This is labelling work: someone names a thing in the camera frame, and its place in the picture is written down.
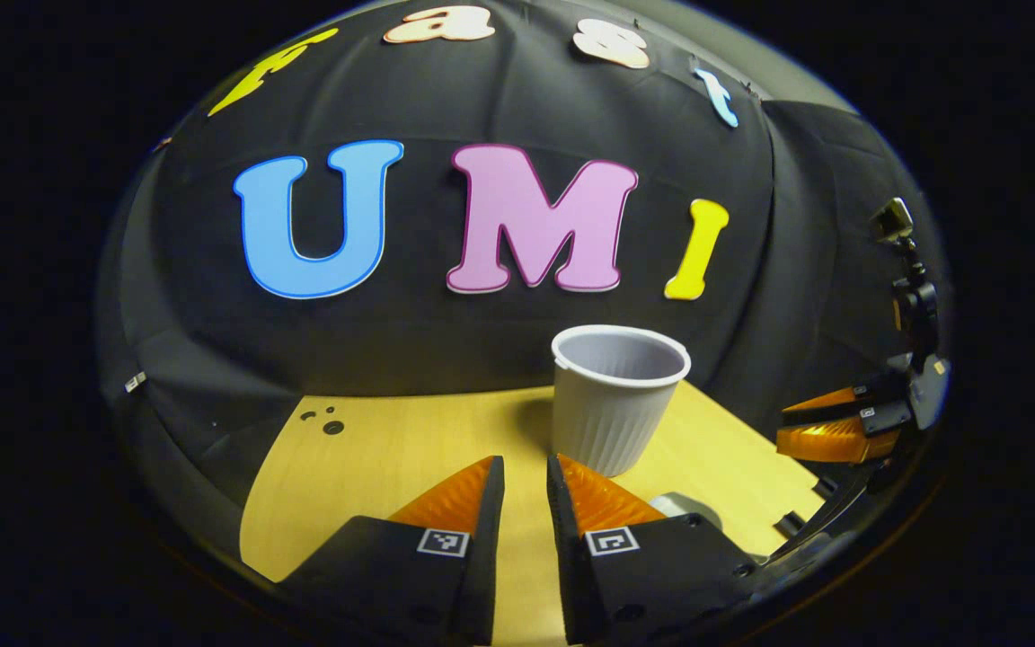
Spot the wooden desktop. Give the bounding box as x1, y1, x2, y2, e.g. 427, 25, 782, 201
239, 379, 828, 647

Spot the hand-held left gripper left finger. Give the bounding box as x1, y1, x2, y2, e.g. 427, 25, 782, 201
277, 455, 507, 646

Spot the grey ribbed garbage bin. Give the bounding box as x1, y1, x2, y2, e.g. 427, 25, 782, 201
551, 324, 693, 478

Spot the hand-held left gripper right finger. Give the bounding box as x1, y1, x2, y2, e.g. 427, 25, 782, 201
546, 453, 765, 644

